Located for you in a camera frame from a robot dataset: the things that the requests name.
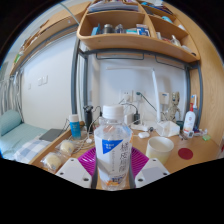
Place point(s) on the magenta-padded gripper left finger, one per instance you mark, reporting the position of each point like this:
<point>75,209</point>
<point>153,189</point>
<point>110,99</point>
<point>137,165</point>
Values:
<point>75,171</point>

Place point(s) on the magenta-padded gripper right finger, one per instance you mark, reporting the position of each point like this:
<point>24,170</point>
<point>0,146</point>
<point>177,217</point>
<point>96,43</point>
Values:
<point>151,171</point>

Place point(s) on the clear plastic drink bottle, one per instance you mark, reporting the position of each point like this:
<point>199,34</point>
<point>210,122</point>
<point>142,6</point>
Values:
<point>112,153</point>

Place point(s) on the cream white mug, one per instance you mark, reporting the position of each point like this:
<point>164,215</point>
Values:
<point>160,150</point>

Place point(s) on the plastic-wrapped bun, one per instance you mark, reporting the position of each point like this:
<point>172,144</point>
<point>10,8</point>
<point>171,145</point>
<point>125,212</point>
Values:
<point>67,147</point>
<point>52,161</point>

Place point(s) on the white earbuds case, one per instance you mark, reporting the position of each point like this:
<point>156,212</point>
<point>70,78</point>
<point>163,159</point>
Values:
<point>143,135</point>

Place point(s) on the flat round red coaster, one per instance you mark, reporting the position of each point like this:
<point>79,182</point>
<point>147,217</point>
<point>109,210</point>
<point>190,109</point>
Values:
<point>185,153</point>

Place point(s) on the blue white-capped can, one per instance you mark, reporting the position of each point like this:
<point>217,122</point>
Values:
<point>75,128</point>

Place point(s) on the dark grey tablet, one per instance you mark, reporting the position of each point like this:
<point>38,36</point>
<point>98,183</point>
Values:
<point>51,134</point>

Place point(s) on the white tissue pack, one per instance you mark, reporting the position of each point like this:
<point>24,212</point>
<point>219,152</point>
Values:
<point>167,128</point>

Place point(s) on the white power strip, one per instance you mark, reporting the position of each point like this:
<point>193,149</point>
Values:
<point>140,127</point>

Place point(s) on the black electric shaver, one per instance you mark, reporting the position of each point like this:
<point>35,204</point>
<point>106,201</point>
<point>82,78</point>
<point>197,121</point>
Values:
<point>88,118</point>

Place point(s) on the black plugged-in charger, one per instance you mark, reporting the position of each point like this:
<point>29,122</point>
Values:
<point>136,118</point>

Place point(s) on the white power adapter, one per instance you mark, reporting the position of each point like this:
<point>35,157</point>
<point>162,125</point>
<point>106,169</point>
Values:
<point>128,119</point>

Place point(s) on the white red-pump lotion bottle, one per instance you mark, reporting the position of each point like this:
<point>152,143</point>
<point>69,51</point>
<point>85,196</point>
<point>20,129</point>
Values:
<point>189,121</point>

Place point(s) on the bed with teal bedding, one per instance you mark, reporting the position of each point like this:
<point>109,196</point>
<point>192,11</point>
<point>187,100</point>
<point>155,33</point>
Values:
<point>20,140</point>

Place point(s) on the small green packet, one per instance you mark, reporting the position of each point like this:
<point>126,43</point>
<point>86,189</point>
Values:
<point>206,137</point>

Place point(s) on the brown tree figurine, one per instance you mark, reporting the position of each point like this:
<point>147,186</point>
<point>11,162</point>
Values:
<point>174,106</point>

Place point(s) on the clear spray bottle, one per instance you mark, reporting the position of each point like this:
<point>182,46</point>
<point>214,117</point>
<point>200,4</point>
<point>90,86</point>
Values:
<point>195,111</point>

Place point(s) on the white desk lamp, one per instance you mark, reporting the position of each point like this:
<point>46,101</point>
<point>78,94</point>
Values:
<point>155,93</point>

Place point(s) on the wooden shelf unit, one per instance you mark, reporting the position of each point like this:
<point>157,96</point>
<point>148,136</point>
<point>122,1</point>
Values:
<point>133,41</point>

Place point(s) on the white wall-mounted box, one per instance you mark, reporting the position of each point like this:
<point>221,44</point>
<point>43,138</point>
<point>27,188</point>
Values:
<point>164,98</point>

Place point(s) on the white wall outlet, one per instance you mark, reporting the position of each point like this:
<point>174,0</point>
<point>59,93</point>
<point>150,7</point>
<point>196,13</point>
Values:
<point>126,96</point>
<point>140,94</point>

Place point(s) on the grey metal frame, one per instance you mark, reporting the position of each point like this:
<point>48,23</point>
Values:
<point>74,80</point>

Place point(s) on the white wall switch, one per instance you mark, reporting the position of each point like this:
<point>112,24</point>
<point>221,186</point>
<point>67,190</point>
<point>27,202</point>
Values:
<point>42,81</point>

